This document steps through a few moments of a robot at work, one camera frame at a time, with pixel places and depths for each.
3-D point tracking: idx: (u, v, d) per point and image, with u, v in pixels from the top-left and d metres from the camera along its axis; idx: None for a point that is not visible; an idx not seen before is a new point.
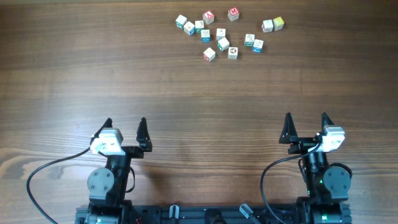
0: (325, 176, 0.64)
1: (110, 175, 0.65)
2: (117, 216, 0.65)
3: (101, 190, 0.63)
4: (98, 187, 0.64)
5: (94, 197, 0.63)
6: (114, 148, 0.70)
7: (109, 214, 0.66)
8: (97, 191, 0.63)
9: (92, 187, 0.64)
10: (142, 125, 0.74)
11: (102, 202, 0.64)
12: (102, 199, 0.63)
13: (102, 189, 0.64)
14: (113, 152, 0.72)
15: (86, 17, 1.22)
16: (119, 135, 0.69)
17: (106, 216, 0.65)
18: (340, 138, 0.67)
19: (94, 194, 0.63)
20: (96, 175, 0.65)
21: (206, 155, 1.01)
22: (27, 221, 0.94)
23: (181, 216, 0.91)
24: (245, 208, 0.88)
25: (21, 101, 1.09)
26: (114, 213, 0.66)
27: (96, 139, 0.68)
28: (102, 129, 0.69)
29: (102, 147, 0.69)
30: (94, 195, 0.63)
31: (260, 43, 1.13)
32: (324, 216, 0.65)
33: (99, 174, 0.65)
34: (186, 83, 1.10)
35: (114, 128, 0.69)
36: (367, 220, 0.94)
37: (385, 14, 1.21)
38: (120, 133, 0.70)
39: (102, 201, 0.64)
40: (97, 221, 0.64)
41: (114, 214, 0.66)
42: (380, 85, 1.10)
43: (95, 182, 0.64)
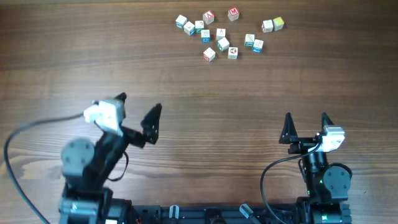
0: (325, 176, 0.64)
1: (89, 147, 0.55)
2: (97, 201, 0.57)
3: (78, 163, 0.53)
4: (74, 160, 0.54)
5: (69, 172, 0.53)
6: (110, 122, 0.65)
7: (87, 198, 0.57)
8: (73, 165, 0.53)
9: (66, 160, 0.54)
10: (151, 111, 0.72)
11: (79, 180, 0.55)
12: (78, 173, 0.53)
13: (78, 162, 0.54)
14: (109, 127, 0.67)
15: (86, 17, 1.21)
16: (120, 110, 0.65)
17: (84, 201, 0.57)
18: (340, 138, 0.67)
19: (68, 167, 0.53)
20: (73, 145, 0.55)
21: (206, 155, 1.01)
22: (27, 221, 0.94)
23: (181, 216, 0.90)
24: (245, 208, 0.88)
25: (21, 101, 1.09)
26: (94, 197, 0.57)
27: (94, 106, 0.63)
28: (104, 99, 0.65)
29: (98, 117, 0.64)
30: (68, 169, 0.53)
31: (260, 43, 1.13)
32: (324, 216, 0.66)
33: (77, 145, 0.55)
34: (186, 83, 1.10)
35: (116, 101, 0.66)
36: (366, 220, 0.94)
37: (386, 15, 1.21)
38: (121, 107, 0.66)
39: (78, 178, 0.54)
40: (73, 207, 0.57)
41: (93, 198, 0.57)
42: (380, 85, 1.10)
43: (70, 155, 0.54)
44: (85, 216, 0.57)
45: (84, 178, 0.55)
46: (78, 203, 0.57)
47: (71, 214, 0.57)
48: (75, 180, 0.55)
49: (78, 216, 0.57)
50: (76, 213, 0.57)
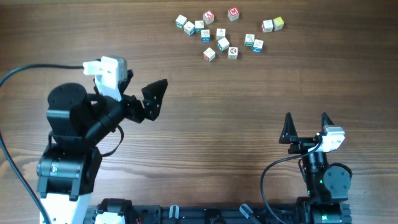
0: (325, 175, 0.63)
1: (79, 90, 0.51)
2: (81, 163, 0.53)
3: (65, 104, 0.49)
4: (62, 102, 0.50)
5: (55, 114, 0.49)
6: (109, 80, 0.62)
7: (70, 160, 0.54)
8: (60, 106, 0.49)
9: (55, 102, 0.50)
10: (153, 87, 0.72)
11: (65, 129, 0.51)
12: (64, 114, 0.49)
13: (66, 104, 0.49)
14: (107, 87, 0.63)
15: (86, 17, 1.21)
16: (122, 67, 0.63)
17: (66, 163, 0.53)
18: (340, 138, 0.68)
19: (56, 109, 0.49)
20: (62, 90, 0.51)
21: (206, 155, 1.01)
22: (27, 221, 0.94)
23: (181, 216, 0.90)
24: (245, 208, 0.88)
25: (21, 101, 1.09)
26: (78, 158, 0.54)
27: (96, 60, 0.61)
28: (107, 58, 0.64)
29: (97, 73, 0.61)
30: (55, 110, 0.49)
31: (260, 43, 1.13)
32: (324, 216, 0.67)
33: (66, 89, 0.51)
34: (186, 83, 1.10)
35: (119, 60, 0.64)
36: (366, 220, 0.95)
37: (386, 14, 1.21)
38: (123, 66, 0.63)
39: (64, 126, 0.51)
40: (53, 169, 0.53)
41: (78, 160, 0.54)
42: (380, 85, 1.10)
43: (58, 97, 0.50)
44: (66, 180, 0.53)
45: (69, 129, 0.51)
46: (61, 163, 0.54)
47: (51, 176, 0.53)
48: (61, 128, 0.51)
49: (58, 180, 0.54)
50: (57, 177, 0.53)
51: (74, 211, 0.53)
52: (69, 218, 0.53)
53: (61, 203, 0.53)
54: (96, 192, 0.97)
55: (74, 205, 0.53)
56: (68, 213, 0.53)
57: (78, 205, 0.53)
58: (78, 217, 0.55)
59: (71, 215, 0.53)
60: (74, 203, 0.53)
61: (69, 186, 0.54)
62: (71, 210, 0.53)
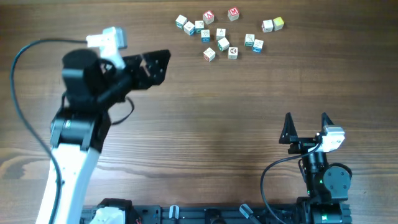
0: (325, 176, 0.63)
1: (92, 53, 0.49)
2: (92, 121, 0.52)
3: (79, 65, 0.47)
4: (76, 63, 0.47)
5: (68, 73, 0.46)
6: (109, 49, 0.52)
7: (81, 117, 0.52)
8: (73, 67, 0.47)
9: (68, 61, 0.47)
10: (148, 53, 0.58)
11: (78, 89, 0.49)
12: (77, 74, 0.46)
13: (79, 65, 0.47)
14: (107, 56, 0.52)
15: (86, 17, 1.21)
16: (120, 35, 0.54)
17: (78, 120, 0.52)
18: (340, 138, 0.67)
19: (70, 68, 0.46)
20: (75, 53, 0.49)
21: (206, 155, 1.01)
22: (27, 221, 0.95)
23: (181, 216, 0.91)
24: (245, 208, 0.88)
25: (21, 101, 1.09)
26: (90, 117, 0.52)
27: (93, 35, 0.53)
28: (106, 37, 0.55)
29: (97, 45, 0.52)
30: (68, 71, 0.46)
31: (260, 43, 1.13)
32: (324, 216, 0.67)
33: (79, 53, 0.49)
34: (186, 83, 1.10)
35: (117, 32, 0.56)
36: (366, 220, 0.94)
37: (386, 15, 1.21)
38: (121, 36, 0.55)
39: (77, 86, 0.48)
40: (66, 125, 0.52)
41: (89, 119, 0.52)
42: (380, 85, 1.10)
43: (71, 60, 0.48)
44: (78, 135, 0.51)
45: (82, 89, 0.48)
46: (72, 121, 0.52)
47: (63, 130, 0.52)
48: (73, 88, 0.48)
49: (69, 135, 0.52)
50: (69, 130, 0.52)
51: (84, 163, 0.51)
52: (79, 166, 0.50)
53: (71, 155, 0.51)
54: (96, 192, 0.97)
55: (84, 157, 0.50)
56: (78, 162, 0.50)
57: (88, 156, 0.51)
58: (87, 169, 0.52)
59: (80, 165, 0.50)
60: (85, 154, 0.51)
61: (79, 140, 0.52)
62: (81, 160, 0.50)
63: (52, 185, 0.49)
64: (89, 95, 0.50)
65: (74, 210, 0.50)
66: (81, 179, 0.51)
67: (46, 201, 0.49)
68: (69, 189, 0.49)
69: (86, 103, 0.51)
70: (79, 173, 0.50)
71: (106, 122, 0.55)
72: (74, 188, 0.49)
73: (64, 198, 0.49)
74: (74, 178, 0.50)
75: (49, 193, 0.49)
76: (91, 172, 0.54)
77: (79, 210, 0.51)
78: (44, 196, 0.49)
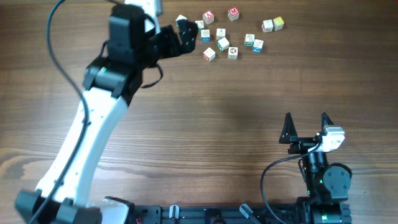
0: (325, 176, 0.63)
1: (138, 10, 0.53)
2: (127, 73, 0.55)
3: (126, 16, 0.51)
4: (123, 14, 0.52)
5: (116, 21, 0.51)
6: (148, 10, 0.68)
7: (117, 68, 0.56)
8: (120, 17, 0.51)
9: (117, 11, 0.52)
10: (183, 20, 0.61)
11: (121, 39, 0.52)
12: (124, 23, 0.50)
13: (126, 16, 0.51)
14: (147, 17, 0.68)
15: (86, 17, 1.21)
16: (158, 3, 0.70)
17: (114, 70, 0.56)
18: (340, 138, 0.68)
19: (119, 17, 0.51)
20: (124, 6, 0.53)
21: (206, 155, 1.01)
22: None
23: (181, 216, 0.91)
24: (245, 208, 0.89)
25: (21, 101, 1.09)
26: (124, 70, 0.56)
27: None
28: None
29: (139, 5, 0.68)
30: (115, 19, 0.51)
31: (260, 43, 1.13)
32: (324, 216, 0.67)
33: (127, 7, 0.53)
34: (186, 83, 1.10)
35: None
36: (366, 219, 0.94)
37: (386, 15, 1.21)
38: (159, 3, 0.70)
39: (121, 34, 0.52)
40: (101, 71, 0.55)
41: (123, 70, 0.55)
42: (380, 85, 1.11)
43: (119, 10, 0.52)
44: (111, 82, 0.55)
45: (125, 37, 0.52)
46: (108, 69, 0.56)
47: (97, 75, 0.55)
48: (115, 37, 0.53)
49: (103, 82, 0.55)
50: (103, 75, 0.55)
51: (112, 109, 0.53)
52: (107, 111, 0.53)
53: (101, 100, 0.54)
54: (96, 192, 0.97)
55: (112, 104, 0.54)
56: (107, 107, 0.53)
57: (116, 104, 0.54)
58: (113, 117, 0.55)
59: (107, 111, 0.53)
60: (114, 101, 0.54)
61: (112, 88, 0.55)
62: (110, 106, 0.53)
63: (80, 126, 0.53)
64: (129, 46, 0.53)
65: (94, 154, 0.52)
66: (105, 126, 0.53)
67: (70, 140, 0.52)
68: (94, 132, 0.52)
69: (124, 54, 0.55)
70: (106, 118, 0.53)
71: (137, 80, 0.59)
72: (98, 132, 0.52)
73: (88, 140, 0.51)
74: (100, 121, 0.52)
75: (74, 133, 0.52)
76: (115, 122, 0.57)
77: (97, 157, 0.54)
78: (69, 136, 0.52)
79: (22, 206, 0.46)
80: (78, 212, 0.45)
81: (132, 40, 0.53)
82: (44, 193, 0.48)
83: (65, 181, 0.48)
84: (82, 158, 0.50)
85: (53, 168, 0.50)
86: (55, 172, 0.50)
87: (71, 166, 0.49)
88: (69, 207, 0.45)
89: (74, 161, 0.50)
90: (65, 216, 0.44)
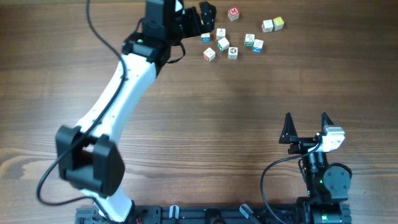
0: (325, 176, 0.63)
1: None
2: (158, 46, 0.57)
3: None
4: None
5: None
6: None
7: (150, 42, 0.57)
8: None
9: None
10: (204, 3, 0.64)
11: (155, 17, 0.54)
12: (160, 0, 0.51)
13: None
14: None
15: (86, 17, 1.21)
16: None
17: (147, 42, 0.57)
18: (340, 138, 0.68)
19: None
20: None
21: (206, 155, 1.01)
22: (27, 221, 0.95)
23: (181, 216, 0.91)
24: (245, 208, 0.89)
25: (21, 101, 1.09)
26: (156, 43, 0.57)
27: None
28: None
29: None
30: None
31: (260, 43, 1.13)
32: (324, 216, 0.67)
33: None
34: (186, 83, 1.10)
35: None
36: (366, 220, 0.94)
37: (386, 15, 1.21)
38: None
39: (157, 12, 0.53)
40: (135, 43, 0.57)
41: (155, 43, 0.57)
42: (380, 84, 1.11)
43: None
44: (145, 52, 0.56)
45: (160, 16, 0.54)
46: (143, 42, 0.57)
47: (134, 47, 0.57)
48: (150, 13, 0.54)
49: (138, 54, 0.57)
50: (137, 46, 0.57)
51: (147, 70, 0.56)
52: (142, 71, 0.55)
53: (135, 64, 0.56)
54: None
55: (147, 66, 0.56)
56: (141, 68, 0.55)
57: (151, 66, 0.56)
58: (146, 78, 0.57)
59: (143, 71, 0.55)
60: (149, 63, 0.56)
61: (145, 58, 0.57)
62: (145, 67, 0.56)
63: (117, 79, 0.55)
64: (163, 24, 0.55)
65: (127, 107, 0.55)
66: (140, 83, 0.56)
67: (108, 91, 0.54)
68: (130, 87, 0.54)
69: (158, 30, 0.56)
70: (141, 76, 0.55)
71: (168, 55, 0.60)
72: (134, 87, 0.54)
73: (125, 92, 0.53)
74: (137, 78, 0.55)
75: (112, 84, 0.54)
76: (147, 83, 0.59)
77: (130, 109, 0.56)
78: (107, 87, 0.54)
79: (60, 135, 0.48)
80: (113, 147, 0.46)
81: (166, 18, 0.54)
82: (83, 129, 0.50)
83: (103, 122, 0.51)
84: (119, 106, 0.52)
85: (92, 111, 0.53)
86: (93, 114, 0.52)
87: (109, 112, 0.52)
88: (106, 142, 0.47)
89: (112, 107, 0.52)
90: (101, 149, 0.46)
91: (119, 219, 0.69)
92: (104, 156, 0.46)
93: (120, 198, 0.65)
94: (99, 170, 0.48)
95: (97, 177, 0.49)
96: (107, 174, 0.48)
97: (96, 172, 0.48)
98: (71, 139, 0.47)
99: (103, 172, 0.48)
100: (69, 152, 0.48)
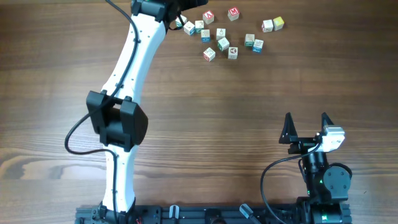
0: (325, 175, 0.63)
1: None
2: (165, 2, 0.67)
3: None
4: None
5: None
6: None
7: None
8: None
9: None
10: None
11: None
12: None
13: None
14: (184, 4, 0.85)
15: (86, 17, 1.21)
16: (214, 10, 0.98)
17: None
18: (340, 138, 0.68)
19: None
20: None
21: (206, 155, 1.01)
22: (27, 221, 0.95)
23: (181, 216, 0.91)
24: (245, 208, 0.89)
25: (22, 101, 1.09)
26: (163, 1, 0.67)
27: None
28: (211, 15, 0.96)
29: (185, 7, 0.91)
30: None
31: (260, 43, 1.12)
32: (324, 216, 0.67)
33: None
34: (186, 83, 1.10)
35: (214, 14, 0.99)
36: (366, 220, 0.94)
37: (386, 15, 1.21)
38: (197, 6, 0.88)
39: None
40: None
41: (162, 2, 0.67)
42: (380, 85, 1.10)
43: None
44: (153, 8, 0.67)
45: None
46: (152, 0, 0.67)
47: (143, 4, 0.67)
48: None
49: (148, 9, 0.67)
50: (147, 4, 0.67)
51: (157, 30, 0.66)
52: (152, 32, 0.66)
53: (147, 23, 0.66)
54: (96, 191, 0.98)
55: (157, 26, 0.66)
56: (152, 28, 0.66)
57: (160, 26, 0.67)
58: (157, 40, 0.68)
59: (153, 32, 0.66)
60: (158, 22, 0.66)
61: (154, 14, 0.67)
62: (155, 27, 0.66)
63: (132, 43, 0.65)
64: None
65: (143, 67, 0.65)
66: (151, 44, 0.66)
67: (125, 53, 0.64)
68: (145, 47, 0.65)
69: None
70: (152, 37, 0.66)
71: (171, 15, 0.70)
72: (147, 48, 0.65)
73: (142, 51, 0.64)
74: (148, 37, 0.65)
75: (128, 48, 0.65)
76: (157, 45, 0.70)
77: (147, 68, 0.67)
78: (123, 51, 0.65)
79: (90, 98, 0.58)
80: (135, 107, 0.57)
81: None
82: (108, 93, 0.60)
83: (124, 86, 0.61)
84: (135, 68, 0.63)
85: (113, 76, 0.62)
86: (115, 78, 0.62)
87: (128, 74, 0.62)
88: (129, 104, 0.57)
89: (130, 70, 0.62)
90: (127, 109, 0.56)
91: (124, 208, 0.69)
92: (129, 114, 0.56)
93: (130, 181, 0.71)
94: (127, 126, 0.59)
95: (125, 131, 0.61)
96: (134, 128, 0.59)
97: (124, 127, 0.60)
98: (100, 102, 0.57)
99: (130, 127, 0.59)
100: (100, 111, 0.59)
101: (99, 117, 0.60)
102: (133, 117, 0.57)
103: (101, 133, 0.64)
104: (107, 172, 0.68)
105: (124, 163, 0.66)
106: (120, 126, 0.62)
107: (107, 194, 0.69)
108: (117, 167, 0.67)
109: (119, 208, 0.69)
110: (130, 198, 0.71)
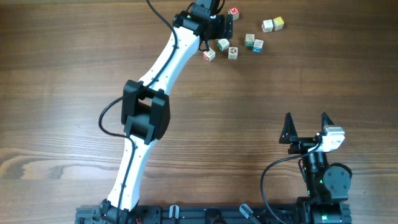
0: (325, 176, 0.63)
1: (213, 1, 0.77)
2: (203, 22, 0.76)
3: None
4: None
5: None
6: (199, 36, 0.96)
7: (196, 20, 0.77)
8: None
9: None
10: (231, 15, 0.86)
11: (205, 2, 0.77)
12: None
13: None
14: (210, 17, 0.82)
15: (86, 17, 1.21)
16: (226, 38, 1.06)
17: (194, 19, 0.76)
18: (339, 138, 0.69)
19: None
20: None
21: (206, 155, 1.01)
22: (27, 221, 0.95)
23: (181, 216, 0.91)
24: (245, 208, 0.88)
25: (21, 101, 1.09)
26: (201, 22, 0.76)
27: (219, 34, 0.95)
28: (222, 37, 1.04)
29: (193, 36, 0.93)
30: None
31: (260, 42, 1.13)
32: (324, 216, 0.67)
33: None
34: (186, 83, 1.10)
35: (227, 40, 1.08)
36: (366, 220, 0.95)
37: (386, 15, 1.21)
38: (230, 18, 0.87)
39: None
40: (187, 17, 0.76)
41: (200, 22, 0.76)
42: (380, 84, 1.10)
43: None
44: (191, 25, 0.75)
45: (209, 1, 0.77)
46: (191, 18, 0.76)
47: (183, 20, 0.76)
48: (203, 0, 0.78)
49: (186, 26, 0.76)
50: (187, 22, 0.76)
51: (194, 41, 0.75)
52: (189, 42, 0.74)
53: (185, 35, 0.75)
54: (96, 191, 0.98)
55: (194, 38, 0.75)
56: (190, 39, 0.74)
57: (196, 39, 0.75)
58: (191, 50, 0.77)
59: (191, 42, 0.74)
60: (195, 35, 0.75)
61: (192, 30, 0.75)
62: (192, 39, 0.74)
63: (171, 48, 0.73)
64: (209, 8, 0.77)
65: (176, 71, 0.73)
66: (187, 51, 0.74)
67: (163, 55, 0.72)
68: (181, 53, 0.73)
69: (206, 10, 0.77)
70: (188, 46, 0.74)
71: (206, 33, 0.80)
72: (183, 54, 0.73)
73: (178, 56, 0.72)
74: (186, 45, 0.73)
75: (166, 51, 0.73)
76: (189, 55, 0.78)
77: (178, 72, 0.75)
78: (161, 53, 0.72)
79: (129, 85, 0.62)
80: (167, 101, 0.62)
81: (212, 4, 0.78)
82: (144, 84, 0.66)
83: (159, 80, 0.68)
84: (171, 68, 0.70)
85: (151, 71, 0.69)
86: (152, 73, 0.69)
87: (163, 73, 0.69)
88: (162, 96, 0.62)
89: (166, 70, 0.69)
90: (160, 101, 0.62)
91: (128, 206, 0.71)
92: (161, 106, 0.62)
93: (140, 179, 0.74)
94: (155, 117, 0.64)
95: (152, 122, 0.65)
96: (160, 120, 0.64)
97: (152, 118, 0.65)
98: (135, 90, 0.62)
99: (157, 119, 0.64)
100: (134, 98, 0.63)
101: (130, 104, 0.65)
102: (163, 108, 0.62)
103: (127, 122, 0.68)
104: (122, 163, 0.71)
105: (140, 157, 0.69)
106: (147, 117, 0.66)
107: (115, 188, 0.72)
108: (132, 159, 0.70)
109: (123, 205, 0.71)
110: (135, 198, 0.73)
